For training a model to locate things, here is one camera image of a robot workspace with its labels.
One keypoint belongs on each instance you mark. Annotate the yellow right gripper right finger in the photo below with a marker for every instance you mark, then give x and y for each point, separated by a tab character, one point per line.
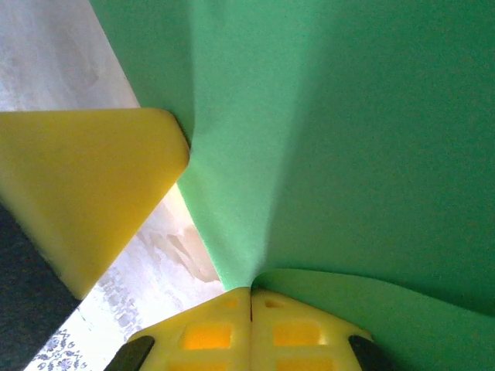
298	336

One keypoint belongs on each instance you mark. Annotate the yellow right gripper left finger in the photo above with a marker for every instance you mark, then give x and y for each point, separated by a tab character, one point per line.
205	340

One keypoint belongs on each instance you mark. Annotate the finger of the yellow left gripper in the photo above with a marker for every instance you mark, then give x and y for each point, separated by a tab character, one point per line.
85	181

